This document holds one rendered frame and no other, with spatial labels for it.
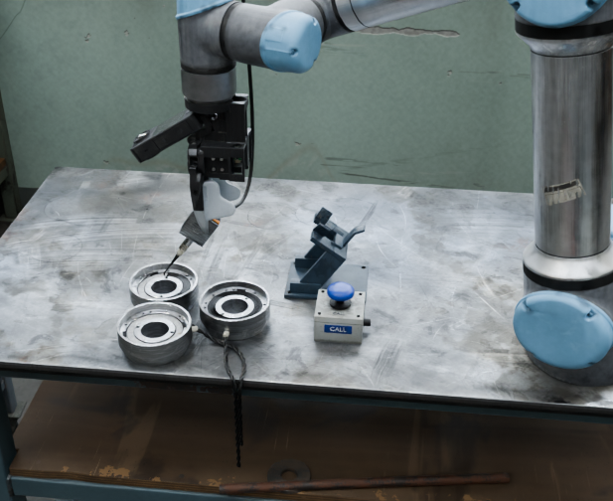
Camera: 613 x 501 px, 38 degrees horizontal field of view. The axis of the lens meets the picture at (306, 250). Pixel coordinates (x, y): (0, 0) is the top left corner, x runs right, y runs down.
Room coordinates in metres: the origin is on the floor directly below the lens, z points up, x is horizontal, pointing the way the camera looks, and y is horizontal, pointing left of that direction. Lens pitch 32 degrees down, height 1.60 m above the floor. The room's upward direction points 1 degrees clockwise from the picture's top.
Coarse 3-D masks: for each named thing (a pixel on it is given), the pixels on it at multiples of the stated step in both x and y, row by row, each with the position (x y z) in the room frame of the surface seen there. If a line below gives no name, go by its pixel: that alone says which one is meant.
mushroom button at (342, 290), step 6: (336, 282) 1.07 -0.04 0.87; (342, 282) 1.07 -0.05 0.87; (330, 288) 1.06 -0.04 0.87; (336, 288) 1.06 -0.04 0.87; (342, 288) 1.06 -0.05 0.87; (348, 288) 1.06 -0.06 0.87; (330, 294) 1.05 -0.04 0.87; (336, 294) 1.05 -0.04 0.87; (342, 294) 1.04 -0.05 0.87; (348, 294) 1.05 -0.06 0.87; (354, 294) 1.06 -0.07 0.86; (336, 300) 1.04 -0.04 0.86; (342, 300) 1.04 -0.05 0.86
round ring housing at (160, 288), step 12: (156, 264) 1.17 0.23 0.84; (168, 264) 1.17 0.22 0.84; (180, 264) 1.17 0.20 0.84; (132, 276) 1.13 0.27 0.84; (144, 276) 1.15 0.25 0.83; (168, 276) 1.15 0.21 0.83; (192, 276) 1.15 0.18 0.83; (132, 288) 1.12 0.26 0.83; (156, 288) 1.14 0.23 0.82; (168, 288) 1.14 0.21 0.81; (180, 288) 1.12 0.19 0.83; (192, 288) 1.10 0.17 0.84; (132, 300) 1.09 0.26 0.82; (144, 300) 1.08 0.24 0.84; (156, 300) 1.07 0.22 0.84; (168, 300) 1.07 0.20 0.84; (180, 300) 1.08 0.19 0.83; (192, 300) 1.10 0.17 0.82
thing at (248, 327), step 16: (208, 288) 1.10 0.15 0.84; (224, 288) 1.12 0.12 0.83; (240, 288) 1.12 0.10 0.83; (256, 288) 1.11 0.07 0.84; (224, 304) 1.08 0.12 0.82; (240, 304) 1.09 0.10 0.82; (208, 320) 1.04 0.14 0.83; (224, 320) 1.02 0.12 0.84; (240, 320) 1.02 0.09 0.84; (256, 320) 1.04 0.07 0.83; (240, 336) 1.03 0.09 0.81
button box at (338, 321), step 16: (320, 304) 1.06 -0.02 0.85; (336, 304) 1.05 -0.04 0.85; (352, 304) 1.06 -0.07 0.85; (320, 320) 1.03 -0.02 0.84; (336, 320) 1.03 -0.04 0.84; (352, 320) 1.02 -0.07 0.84; (368, 320) 1.05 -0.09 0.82; (320, 336) 1.03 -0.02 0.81; (336, 336) 1.03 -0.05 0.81; (352, 336) 1.02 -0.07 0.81
